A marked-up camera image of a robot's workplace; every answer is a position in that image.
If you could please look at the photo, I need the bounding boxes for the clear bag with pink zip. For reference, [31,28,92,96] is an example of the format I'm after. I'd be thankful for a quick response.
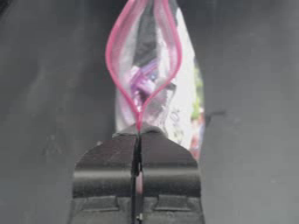
[104,0,209,202]

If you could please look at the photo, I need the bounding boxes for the purple candy packet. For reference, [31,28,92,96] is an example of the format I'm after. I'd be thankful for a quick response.
[128,59,160,101]

